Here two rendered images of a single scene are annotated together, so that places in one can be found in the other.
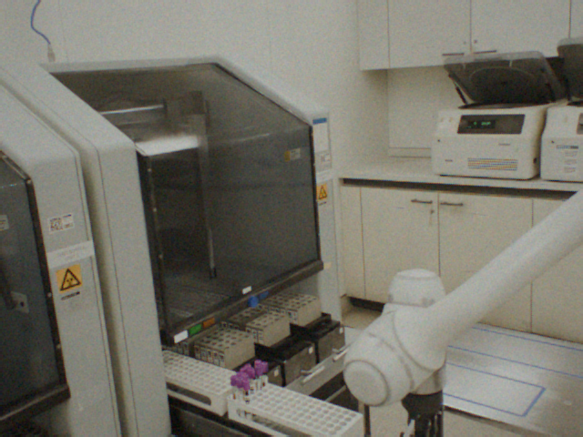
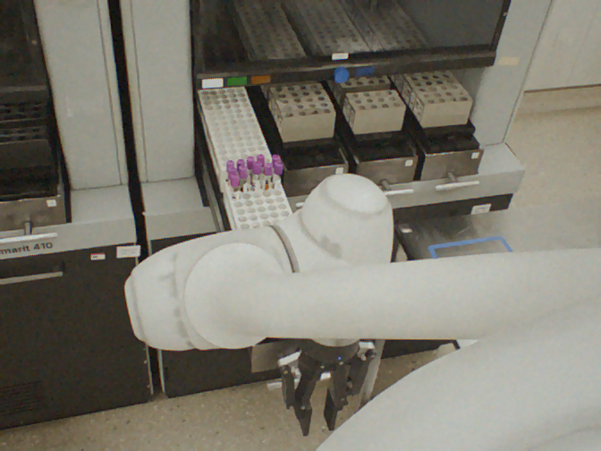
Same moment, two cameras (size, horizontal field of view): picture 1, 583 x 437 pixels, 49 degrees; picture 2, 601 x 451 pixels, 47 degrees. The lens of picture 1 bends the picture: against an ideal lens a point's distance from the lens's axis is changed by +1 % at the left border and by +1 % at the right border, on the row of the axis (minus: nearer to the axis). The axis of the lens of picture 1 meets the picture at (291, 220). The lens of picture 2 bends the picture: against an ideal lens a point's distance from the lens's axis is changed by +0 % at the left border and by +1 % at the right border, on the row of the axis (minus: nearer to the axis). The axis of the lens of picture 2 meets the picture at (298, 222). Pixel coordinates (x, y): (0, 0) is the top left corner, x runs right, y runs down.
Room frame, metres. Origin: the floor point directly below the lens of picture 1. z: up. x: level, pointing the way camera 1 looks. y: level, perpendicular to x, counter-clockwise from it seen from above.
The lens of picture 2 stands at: (0.53, -0.45, 1.67)
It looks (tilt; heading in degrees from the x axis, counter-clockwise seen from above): 43 degrees down; 32
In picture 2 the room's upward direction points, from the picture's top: 6 degrees clockwise
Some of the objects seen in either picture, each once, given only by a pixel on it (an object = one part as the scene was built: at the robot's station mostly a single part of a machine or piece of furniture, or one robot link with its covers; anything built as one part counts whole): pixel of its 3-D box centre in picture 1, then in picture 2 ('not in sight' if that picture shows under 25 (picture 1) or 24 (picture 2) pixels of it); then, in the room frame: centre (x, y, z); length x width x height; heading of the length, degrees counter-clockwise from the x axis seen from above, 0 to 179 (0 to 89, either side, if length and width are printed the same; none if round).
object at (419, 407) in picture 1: (422, 408); (328, 344); (1.03, -0.21, 0.95); 0.08 x 0.07 x 0.09; 141
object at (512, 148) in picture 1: (500, 112); not in sight; (3.57, -1.20, 1.22); 0.62 x 0.56 x 0.64; 139
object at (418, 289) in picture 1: (414, 316); (334, 245); (1.02, -0.20, 1.13); 0.13 x 0.11 x 0.16; 149
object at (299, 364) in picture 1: (217, 337); (339, 87); (1.80, 0.25, 0.78); 0.73 x 0.14 x 0.09; 51
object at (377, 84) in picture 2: (250, 324); (363, 94); (1.71, 0.14, 0.85); 0.12 x 0.02 x 0.06; 141
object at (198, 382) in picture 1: (191, 381); (232, 134); (1.42, 0.27, 0.83); 0.30 x 0.10 x 0.06; 51
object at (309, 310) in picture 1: (307, 312); (444, 112); (1.77, -0.02, 0.85); 0.12 x 0.02 x 0.06; 140
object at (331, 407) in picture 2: not in sight; (331, 409); (1.05, -0.22, 0.80); 0.03 x 0.01 x 0.07; 51
